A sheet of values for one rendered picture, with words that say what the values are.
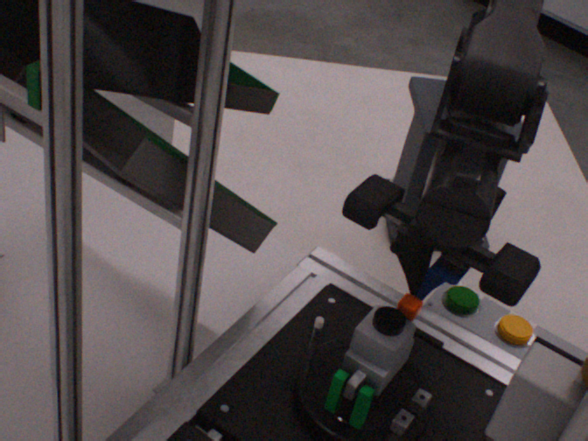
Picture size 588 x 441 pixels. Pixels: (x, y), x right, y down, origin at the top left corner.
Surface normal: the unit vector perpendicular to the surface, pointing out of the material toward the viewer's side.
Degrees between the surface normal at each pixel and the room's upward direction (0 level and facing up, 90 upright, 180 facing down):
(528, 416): 90
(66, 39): 90
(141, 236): 0
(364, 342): 90
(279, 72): 0
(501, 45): 20
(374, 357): 90
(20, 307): 0
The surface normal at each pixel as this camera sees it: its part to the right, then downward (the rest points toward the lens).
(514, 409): -0.55, 0.47
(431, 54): 0.16, -0.75
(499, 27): 0.05, -0.51
